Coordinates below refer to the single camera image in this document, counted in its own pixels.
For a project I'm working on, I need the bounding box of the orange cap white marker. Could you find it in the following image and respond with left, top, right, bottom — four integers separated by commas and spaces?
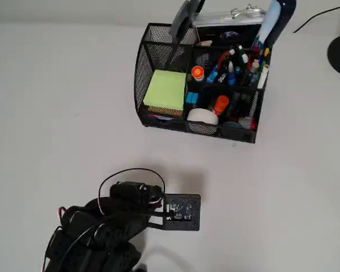
190, 65, 206, 83

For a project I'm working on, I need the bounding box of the pink sticky note pad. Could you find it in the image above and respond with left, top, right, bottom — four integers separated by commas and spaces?
146, 113, 180, 122

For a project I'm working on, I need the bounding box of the white round eraser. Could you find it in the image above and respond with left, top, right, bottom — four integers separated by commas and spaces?
186, 108, 220, 126

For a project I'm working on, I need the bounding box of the green sticky note pad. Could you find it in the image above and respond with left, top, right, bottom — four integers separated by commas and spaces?
142, 69, 188, 112

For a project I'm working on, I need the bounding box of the orange cap glue stick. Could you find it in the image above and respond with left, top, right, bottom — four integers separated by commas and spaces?
211, 95, 230, 116

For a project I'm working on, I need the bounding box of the black mesh desk organizer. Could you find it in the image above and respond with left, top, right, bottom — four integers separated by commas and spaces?
134, 22, 272, 145

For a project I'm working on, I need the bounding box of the white paper tube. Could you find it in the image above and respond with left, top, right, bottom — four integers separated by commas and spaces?
257, 64, 271, 90

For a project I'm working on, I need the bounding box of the black card with globe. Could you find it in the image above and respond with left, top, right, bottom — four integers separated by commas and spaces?
197, 24, 262, 48

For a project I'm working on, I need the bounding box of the thin black wire loop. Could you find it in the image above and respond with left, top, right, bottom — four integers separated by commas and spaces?
98, 168, 165, 216

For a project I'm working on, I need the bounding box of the black camera box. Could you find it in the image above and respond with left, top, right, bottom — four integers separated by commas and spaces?
161, 193, 202, 232

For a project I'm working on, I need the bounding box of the pink arm wire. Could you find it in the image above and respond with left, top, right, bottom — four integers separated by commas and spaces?
57, 206, 67, 227

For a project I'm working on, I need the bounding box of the thick black camera cable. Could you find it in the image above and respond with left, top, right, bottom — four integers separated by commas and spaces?
44, 215, 108, 270

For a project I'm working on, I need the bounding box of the navy blue scissors handle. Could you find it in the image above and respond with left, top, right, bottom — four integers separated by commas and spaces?
265, 0, 297, 48

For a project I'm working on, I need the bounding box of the thin black lamp cable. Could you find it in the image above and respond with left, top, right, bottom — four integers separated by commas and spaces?
293, 3, 340, 33

